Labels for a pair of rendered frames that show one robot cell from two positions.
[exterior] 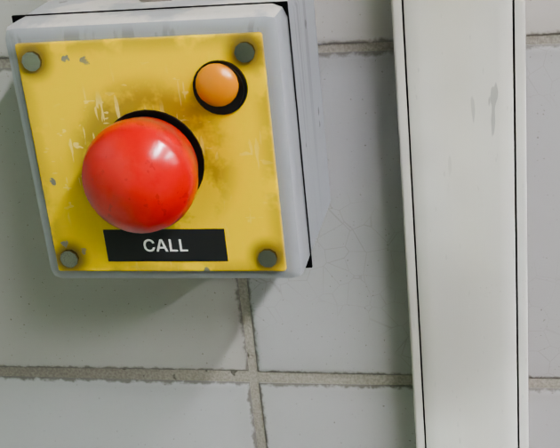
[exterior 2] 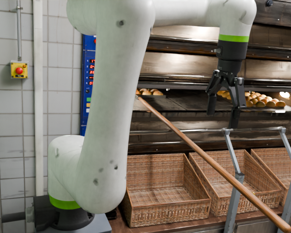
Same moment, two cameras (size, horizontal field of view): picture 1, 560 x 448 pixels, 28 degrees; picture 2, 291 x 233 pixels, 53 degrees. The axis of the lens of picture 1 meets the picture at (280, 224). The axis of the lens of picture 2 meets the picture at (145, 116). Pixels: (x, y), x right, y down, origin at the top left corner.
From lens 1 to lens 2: 1.52 m
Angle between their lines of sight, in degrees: 32
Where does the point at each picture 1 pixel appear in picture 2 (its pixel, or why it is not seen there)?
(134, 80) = (18, 65)
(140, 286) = (13, 82)
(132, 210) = (19, 72)
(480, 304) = (39, 83)
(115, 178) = (18, 70)
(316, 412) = (27, 93)
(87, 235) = (14, 75)
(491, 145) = (40, 72)
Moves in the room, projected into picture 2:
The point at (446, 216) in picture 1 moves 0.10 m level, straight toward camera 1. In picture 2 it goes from (37, 77) to (38, 80)
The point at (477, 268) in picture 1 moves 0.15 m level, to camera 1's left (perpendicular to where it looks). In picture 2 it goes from (39, 81) to (13, 81)
